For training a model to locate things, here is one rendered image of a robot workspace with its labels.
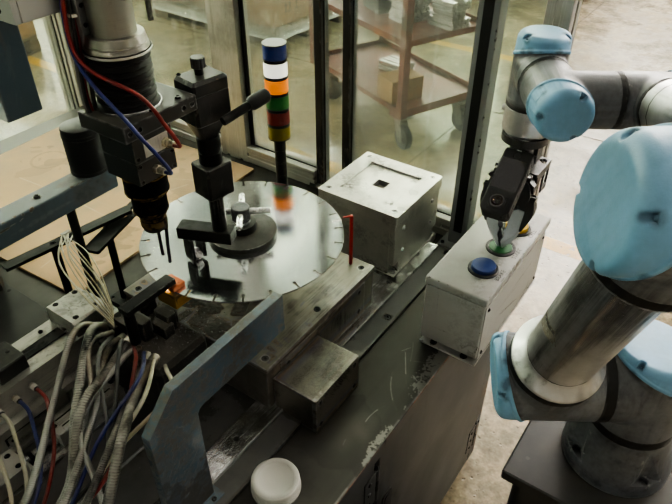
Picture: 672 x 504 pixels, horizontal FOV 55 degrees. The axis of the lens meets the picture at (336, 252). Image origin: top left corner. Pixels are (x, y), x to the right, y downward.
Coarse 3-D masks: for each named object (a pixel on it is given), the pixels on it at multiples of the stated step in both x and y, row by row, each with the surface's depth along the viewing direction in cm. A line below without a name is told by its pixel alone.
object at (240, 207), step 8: (240, 200) 104; (232, 208) 102; (240, 208) 102; (248, 208) 102; (256, 208) 102; (264, 208) 102; (232, 216) 102; (240, 216) 101; (248, 216) 102; (240, 224) 99
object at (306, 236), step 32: (192, 192) 115; (256, 192) 115; (288, 192) 115; (288, 224) 107; (320, 224) 107; (160, 256) 101; (224, 256) 101; (256, 256) 101; (288, 256) 101; (320, 256) 101; (192, 288) 95; (224, 288) 95; (256, 288) 95; (288, 288) 95
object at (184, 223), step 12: (216, 204) 92; (216, 216) 93; (180, 228) 95; (192, 228) 95; (204, 228) 95; (216, 228) 94; (228, 228) 95; (192, 240) 96; (204, 240) 96; (216, 240) 95; (228, 240) 95; (192, 252) 97; (204, 252) 99
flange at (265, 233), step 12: (228, 216) 108; (252, 216) 105; (264, 216) 108; (252, 228) 103; (264, 228) 105; (276, 228) 105; (240, 240) 102; (252, 240) 102; (264, 240) 102; (228, 252) 101; (240, 252) 101; (252, 252) 101
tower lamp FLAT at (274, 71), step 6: (264, 66) 118; (270, 66) 117; (276, 66) 117; (282, 66) 118; (264, 72) 119; (270, 72) 118; (276, 72) 118; (282, 72) 118; (270, 78) 118; (276, 78) 118; (282, 78) 119
